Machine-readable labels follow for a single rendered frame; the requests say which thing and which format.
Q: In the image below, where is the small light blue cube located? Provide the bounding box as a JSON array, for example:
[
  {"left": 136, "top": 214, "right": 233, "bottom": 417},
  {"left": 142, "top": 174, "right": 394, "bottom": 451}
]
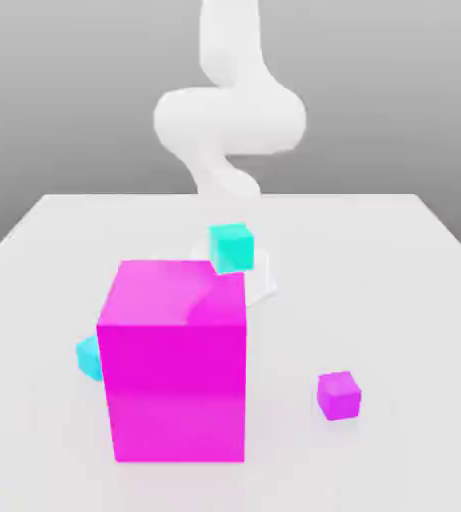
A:
[{"left": 74, "top": 334, "right": 104, "bottom": 383}]

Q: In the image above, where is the large magenta box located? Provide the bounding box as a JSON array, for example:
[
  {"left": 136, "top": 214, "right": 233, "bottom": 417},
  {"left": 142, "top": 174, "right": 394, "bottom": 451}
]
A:
[{"left": 95, "top": 259, "right": 248, "bottom": 464}]

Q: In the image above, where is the small turquoise cube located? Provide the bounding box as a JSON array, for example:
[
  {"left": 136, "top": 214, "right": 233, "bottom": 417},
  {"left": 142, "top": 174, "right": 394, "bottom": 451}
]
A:
[{"left": 207, "top": 222, "right": 256, "bottom": 276}]

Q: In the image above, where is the small purple cube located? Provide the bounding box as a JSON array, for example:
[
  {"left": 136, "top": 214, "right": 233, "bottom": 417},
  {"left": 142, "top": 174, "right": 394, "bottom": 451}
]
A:
[{"left": 316, "top": 370, "right": 363, "bottom": 422}]

